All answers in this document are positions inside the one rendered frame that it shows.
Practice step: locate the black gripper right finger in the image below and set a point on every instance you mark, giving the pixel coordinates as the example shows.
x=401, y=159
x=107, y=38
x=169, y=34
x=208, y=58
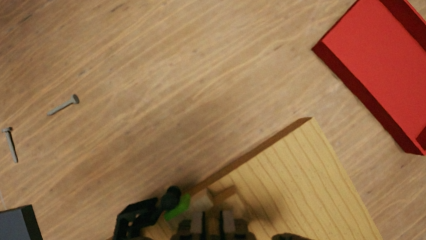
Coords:
x=228, y=227

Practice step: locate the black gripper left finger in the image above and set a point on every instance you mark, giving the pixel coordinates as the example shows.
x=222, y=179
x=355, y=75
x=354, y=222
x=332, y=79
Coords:
x=194, y=229

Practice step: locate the grey bolt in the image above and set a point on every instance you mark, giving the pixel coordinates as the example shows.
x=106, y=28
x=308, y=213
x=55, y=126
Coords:
x=10, y=143
x=74, y=99

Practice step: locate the black spring clamp with green handles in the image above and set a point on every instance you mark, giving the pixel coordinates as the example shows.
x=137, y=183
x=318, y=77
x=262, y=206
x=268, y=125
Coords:
x=171, y=201

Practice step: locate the red shallow tray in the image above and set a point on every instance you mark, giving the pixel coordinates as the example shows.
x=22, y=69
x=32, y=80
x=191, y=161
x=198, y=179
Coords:
x=384, y=41

